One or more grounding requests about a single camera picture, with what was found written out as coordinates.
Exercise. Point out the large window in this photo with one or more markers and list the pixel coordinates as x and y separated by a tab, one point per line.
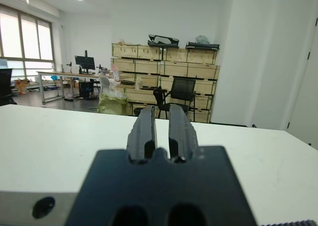
29	37

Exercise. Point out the black computer monitor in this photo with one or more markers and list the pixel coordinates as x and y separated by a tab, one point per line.
84	62

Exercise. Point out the black mesh folding chair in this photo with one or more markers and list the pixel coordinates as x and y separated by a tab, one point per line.
182	88

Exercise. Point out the small black desk device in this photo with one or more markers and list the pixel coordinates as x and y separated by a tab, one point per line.
103	69

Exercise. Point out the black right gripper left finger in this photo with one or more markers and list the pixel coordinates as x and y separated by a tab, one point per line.
142	131

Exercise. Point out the black tray with white lining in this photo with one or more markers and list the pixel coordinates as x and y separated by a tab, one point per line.
171	44

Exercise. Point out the clear plastic bag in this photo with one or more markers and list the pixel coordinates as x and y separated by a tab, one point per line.
202	39

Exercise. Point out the black computer tower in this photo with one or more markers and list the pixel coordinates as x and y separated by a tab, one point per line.
85	89

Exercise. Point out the green plastic bag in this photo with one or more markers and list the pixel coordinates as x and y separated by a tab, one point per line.
109	104

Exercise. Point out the pink and white bag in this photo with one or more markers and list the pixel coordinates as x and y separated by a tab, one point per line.
114	72

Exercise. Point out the cardboard box with orange print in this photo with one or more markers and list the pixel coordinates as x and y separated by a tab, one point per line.
22	88

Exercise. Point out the wooden top office desk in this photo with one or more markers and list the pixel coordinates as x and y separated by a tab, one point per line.
62	73

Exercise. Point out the wooden crate stack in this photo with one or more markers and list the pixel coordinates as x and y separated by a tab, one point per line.
149	67

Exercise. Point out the small desk stand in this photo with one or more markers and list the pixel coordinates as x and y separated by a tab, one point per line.
70	68

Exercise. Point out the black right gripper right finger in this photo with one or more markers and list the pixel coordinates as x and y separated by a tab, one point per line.
181	131

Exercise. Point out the blue container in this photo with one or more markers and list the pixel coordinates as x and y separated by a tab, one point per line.
3	63

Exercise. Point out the white door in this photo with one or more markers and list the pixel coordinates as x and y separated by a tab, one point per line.
308	99

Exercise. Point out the flat black tray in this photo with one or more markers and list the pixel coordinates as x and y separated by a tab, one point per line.
202	46

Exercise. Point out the black office swivel chair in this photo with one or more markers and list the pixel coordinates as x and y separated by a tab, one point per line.
5	82

